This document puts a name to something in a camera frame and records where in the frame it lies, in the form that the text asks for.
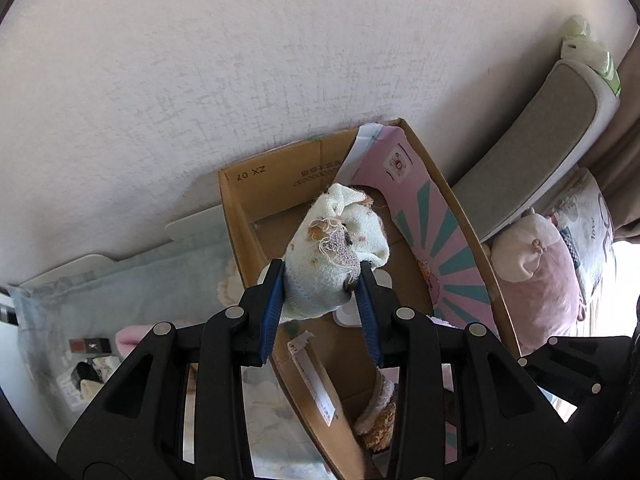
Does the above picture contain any white plastic device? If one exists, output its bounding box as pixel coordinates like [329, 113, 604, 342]
[333, 268, 394, 328]

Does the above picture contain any cream stained sock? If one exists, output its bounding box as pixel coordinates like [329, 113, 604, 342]
[280, 183, 390, 323]

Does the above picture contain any black lipstick box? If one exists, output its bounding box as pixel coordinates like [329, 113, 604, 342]
[68, 337, 112, 356]

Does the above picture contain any white shipping label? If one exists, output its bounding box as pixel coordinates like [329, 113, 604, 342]
[288, 330, 336, 427]

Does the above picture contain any brown cardboard box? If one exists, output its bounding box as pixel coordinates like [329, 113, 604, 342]
[219, 128, 518, 479]

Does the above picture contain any pink plush pillow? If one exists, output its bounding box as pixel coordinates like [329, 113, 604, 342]
[489, 212, 586, 356]

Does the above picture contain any white printed pillow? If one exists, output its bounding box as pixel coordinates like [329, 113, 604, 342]
[547, 168, 615, 307]

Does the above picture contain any grey padded headboard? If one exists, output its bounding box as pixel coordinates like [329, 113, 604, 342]
[452, 60, 620, 242]

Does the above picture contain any green white item on headboard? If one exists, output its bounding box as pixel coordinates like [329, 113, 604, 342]
[560, 15, 622, 96]

